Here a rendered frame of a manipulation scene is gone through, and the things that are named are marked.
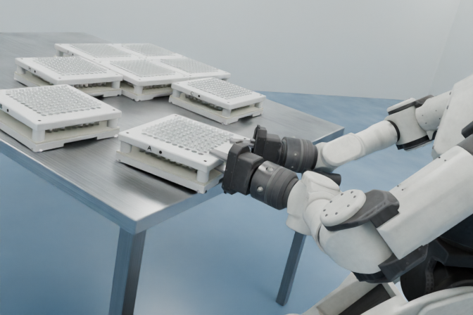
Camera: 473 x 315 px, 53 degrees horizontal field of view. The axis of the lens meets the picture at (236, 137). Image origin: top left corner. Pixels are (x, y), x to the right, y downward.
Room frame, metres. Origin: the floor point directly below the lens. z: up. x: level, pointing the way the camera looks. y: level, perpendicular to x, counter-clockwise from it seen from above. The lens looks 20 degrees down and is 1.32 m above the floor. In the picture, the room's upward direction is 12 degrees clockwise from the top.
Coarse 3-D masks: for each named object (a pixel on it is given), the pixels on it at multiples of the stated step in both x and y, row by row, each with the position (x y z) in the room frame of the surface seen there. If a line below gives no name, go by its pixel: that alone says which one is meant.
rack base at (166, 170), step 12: (120, 156) 1.03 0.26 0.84; (132, 156) 1.02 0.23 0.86; (144, 156) 1.03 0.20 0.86; (156, 156) 1.05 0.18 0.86; (144, 168) 1.01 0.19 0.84; (156, 168) 0.99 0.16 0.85; (168, 168) 0.99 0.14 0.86; (180, 168) 1.01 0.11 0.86; (180, 180) 0.97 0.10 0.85; (192, 180) 0.96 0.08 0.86; (216, 180) 1.00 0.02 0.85; (204, 192) 0.95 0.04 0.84
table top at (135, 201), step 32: (0, 32) 2.09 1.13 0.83; (32, 32) 2.22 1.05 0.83; (64, 32) 2.38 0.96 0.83; (0, 64) 1.61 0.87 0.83; (96, 96) 1.48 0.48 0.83; (160, 96) 1.63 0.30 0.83; (128, 128) 1.26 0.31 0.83; (224, 128) 1.44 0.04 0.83; (288, 128) 1.58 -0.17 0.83; (320, 128) 1.66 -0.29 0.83; (32, 160) 0.96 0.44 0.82; (64, 160) 0.98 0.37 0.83; (96, 160) 1.01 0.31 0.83; (96, 192) 0.87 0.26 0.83; (128, 192) 0.90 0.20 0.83; (160, 192) 0.93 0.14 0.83; (192, 192) 0.96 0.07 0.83; (128, 224) 0.80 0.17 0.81
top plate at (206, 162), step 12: (156, 120) 1.17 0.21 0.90; (120, 132) 1.04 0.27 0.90; (132, 132) 1.06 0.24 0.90; (228, 132) 1.19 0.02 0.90; (132, 144) 1.02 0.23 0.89; (144, 144) 1.01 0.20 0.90; (156, 144) 1.01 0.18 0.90; (168, 144) 1.02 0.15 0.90; (228, 144) 1.10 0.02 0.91; (168, 156) 0.98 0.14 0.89; (180, 156) 0.97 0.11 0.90; (192, 156) 0.98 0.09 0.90; (204, 156) 0.99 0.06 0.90; (204, 168) 0.95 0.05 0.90
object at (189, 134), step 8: (160, 128) 1.10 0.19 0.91; (168, 128) 1.12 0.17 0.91; (176, 128) 1.12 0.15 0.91; (184, 128) 1.13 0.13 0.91; (192, 128) 1.14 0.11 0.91; (200, 128) 1.16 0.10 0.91; (168, 136) 1.05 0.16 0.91; (176, 136) 1.06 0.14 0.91; (184, 136) 1.07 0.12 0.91; (192, 136) 1.09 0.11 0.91; (200, 136) 1.10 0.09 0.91; (208, 136) 1.10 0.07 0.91; (216, 136) 1.11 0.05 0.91; (184, 144) 1.03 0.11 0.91; (192, 144) 1.03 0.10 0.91; (200, 144) 1.04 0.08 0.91; (208, 144) 1.07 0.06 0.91
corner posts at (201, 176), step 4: (120, 144) 1.04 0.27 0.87; (124, 144) 1.03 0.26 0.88; (128, 144) 1.04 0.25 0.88; (120, 148) 1.04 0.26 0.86; (124, 148) 1.03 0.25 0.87; (128, 148) 1.04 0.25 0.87; (124, 152) 1.03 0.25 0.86; (128, 152) 1.04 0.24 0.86; (200, 172) 0.96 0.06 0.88; (204, 172) 0.95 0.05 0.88; (208, 172) 0.96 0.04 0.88; (196, 176) 0.96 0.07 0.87; (200, 176) 0.95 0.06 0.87; (204, 176) 0.95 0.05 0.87; (208, 176) 0.97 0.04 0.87; (200, 180) 0.95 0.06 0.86; (204, 180) 0.96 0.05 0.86
